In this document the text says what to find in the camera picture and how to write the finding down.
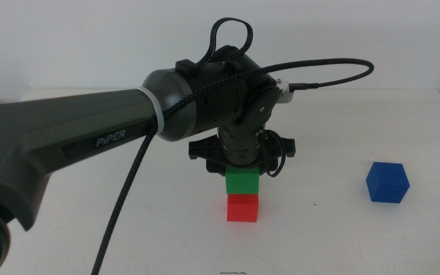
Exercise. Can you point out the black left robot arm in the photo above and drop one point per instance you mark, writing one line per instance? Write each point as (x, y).
(71, 122)

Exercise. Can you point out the green cube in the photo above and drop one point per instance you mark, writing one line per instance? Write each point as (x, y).
(242, 180)

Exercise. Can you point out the blue cube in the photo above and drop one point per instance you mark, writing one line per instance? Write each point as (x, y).
(387, 183)

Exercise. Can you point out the red cube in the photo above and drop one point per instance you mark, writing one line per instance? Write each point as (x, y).
(242, 208)

